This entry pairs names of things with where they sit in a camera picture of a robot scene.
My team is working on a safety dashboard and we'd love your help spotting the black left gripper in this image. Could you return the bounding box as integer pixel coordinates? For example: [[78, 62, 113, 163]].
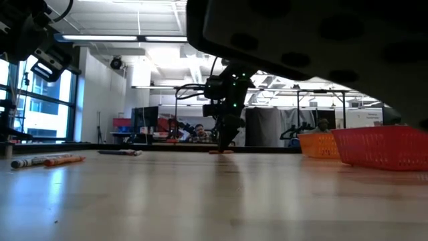
[[30, 42, 74, 83]]

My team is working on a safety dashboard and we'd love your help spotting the grey crayon white label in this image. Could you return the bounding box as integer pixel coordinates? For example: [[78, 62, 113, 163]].
[[9, 153, 72, 169]]

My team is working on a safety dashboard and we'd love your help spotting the large window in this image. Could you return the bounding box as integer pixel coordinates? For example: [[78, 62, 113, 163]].
[[0, 55, 78, 143]]

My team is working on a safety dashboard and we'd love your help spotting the black LED light bar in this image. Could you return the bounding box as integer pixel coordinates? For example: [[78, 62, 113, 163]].
[[53, 32, 189, 44]]

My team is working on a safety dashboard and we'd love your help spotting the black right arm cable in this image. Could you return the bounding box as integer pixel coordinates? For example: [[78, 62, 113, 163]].
[[174, 82, 206, 101]]

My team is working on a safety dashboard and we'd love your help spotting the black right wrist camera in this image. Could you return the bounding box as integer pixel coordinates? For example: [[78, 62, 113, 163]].
[[201, 102, 222, 118]]

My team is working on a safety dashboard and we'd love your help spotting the red storage crate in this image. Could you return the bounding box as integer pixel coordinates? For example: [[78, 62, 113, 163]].
[[112, 117, 132, 129]]

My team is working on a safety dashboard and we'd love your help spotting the black round spotlight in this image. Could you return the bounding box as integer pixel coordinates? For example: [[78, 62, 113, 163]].
[[109, 56, 124, 71]]

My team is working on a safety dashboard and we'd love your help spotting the black aluminium table frame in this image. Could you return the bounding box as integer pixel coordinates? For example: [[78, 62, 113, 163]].
[[13, 143, 302, 155]]

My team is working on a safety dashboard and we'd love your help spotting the white sign board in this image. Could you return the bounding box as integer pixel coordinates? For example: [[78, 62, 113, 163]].
[[346, 108, 383, 129]]

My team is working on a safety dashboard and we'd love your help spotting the thin black tripod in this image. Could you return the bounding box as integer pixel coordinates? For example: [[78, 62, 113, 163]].
[[96, 111, 104, 144]]

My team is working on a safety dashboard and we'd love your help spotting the orange plastic basket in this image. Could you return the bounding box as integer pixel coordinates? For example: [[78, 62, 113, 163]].
[[298, 132, 341, 160]]

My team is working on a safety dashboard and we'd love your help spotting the person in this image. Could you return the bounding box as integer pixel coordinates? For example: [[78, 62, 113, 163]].
[[185, 123, 215, 144], [309, 117, 332, 134]]

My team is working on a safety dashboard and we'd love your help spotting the small white post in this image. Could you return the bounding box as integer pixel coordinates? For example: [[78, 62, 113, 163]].
[[3, 141, 14, 160]]

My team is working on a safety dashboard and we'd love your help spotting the dark grey curtain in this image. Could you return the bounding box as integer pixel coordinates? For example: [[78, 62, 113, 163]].
[[245, 106, 282, 147]]

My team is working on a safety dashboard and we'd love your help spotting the red plastic basket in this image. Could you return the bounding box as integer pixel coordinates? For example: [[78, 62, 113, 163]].
[[332, 125, 428, 173]]

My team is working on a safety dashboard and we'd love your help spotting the dark equipment stand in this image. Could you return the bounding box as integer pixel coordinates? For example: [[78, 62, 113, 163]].
[[0, 99, 34, 143]]

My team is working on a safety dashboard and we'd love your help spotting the black tall table frame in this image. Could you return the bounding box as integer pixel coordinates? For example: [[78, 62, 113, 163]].
[[296, 88, 350, 130]]

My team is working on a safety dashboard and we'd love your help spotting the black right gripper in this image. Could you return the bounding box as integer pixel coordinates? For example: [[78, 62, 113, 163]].
[[213, 99, 247, 152]]

